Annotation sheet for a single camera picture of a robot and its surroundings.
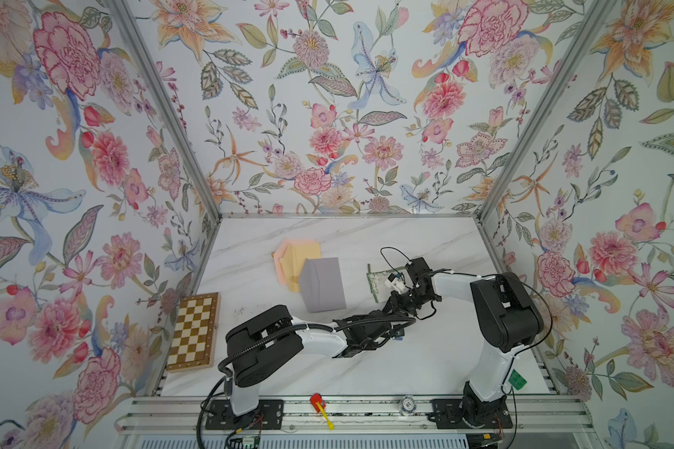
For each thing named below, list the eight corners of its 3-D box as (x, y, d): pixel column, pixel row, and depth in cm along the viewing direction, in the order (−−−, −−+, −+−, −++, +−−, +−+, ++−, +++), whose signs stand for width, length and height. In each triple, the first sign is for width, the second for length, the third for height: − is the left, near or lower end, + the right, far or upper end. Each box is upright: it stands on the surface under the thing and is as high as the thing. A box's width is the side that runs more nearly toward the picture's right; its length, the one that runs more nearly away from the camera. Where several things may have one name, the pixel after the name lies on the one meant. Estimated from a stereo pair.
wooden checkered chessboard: (169, 374, 82) (164, 371, 80) (183, 301, 97) (179, 297, 95) (214, 366, 84) (210, 363, 81) (221, 296, 99) (218, 291, 97)
